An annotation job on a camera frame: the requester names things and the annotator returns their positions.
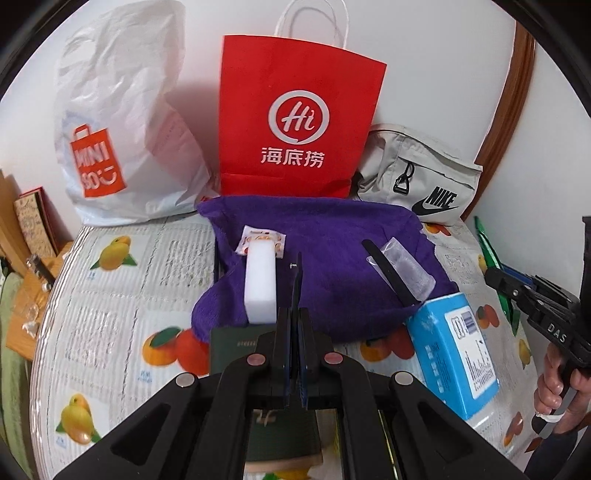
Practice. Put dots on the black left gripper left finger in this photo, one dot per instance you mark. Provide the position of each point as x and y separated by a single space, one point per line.
226 402

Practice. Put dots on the grey Nike waist bag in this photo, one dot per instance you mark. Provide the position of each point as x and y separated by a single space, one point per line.
404 167

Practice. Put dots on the red paper Haidilao bag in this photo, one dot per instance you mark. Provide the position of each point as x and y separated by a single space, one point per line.
294 116

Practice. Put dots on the purple towel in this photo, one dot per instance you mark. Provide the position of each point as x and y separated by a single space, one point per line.
345 297

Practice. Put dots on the orange fruit snack packet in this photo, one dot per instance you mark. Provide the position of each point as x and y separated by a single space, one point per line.
251 234

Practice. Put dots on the wooden chair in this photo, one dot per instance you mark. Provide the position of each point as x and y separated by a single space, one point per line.
31 299

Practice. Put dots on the fruit print tablecloth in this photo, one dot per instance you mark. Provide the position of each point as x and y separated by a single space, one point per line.
117 329

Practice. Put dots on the patterned picture frame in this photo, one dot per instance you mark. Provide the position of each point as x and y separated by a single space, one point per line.
35 223

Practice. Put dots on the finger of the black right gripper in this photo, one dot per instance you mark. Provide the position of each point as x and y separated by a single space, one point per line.
512 284

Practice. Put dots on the clear plastic wrapper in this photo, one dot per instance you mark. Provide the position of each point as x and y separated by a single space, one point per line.
411 283

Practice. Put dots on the blue tissue pack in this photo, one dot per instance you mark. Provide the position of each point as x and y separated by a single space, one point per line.
455 361

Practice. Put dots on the right hand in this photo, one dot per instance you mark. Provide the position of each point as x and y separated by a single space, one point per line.
549 388

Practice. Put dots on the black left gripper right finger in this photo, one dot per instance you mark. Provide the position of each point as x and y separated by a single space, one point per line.
364 403

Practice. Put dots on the gold green tin box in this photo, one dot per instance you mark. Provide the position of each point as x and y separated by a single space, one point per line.
285 442

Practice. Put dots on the white foam block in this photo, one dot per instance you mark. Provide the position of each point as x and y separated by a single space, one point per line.
260 282

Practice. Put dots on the white Miniso plastic bag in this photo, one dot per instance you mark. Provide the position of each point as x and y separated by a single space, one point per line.
126 154

